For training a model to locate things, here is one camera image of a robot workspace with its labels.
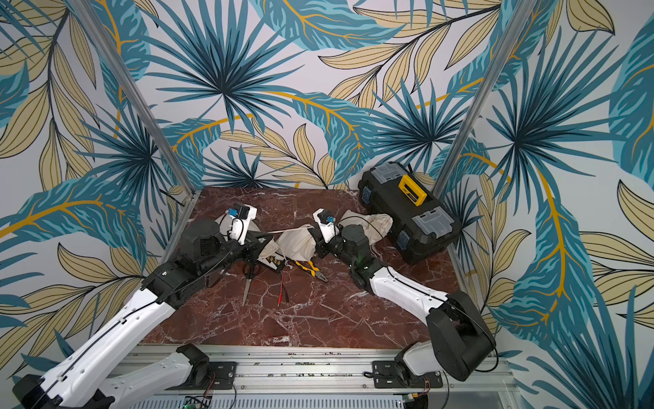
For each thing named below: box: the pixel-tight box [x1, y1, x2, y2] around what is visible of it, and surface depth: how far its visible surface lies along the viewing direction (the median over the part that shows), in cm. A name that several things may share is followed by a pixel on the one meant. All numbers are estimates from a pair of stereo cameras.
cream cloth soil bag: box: [268, 224, 317, 269], surface depth 85 cm
